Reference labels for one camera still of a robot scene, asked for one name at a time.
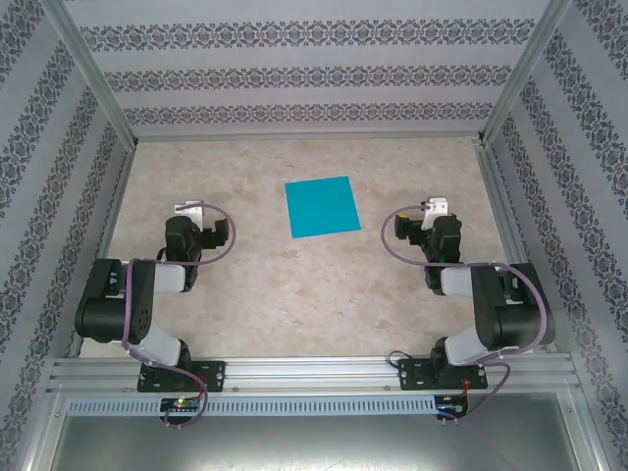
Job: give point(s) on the blue square paper sheet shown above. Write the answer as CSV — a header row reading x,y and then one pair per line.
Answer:
x,y
324,206

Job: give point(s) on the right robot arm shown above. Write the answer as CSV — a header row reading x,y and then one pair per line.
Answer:
x,y
515,319

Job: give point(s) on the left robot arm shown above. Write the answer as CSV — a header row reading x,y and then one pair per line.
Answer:
x,y
113,304

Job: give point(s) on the grey metal sheet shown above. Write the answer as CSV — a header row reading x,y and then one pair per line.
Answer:
x,y
314,444

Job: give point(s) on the circuit board with green light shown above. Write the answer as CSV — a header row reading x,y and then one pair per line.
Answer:
x,y
180,404

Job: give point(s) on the small circuit board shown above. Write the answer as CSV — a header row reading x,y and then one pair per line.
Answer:
x,y
451,408

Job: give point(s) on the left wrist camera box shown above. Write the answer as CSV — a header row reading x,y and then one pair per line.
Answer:
x,y
194,210

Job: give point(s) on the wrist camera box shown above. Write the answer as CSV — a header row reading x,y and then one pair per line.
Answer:
x,y
437,206
194,210

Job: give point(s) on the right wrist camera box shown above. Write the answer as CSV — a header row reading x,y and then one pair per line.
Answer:
x,y
437,206

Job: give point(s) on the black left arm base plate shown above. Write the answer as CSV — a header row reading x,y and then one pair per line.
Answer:
x,y
216,375

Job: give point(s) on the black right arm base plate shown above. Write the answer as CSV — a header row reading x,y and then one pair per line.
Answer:
x,y
409,375

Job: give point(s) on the aluminium mounting rail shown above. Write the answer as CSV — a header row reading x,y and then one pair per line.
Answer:
x,y
314,373

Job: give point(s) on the aluminium frame post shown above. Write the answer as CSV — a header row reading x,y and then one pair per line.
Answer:
x,y
93,73
525,68

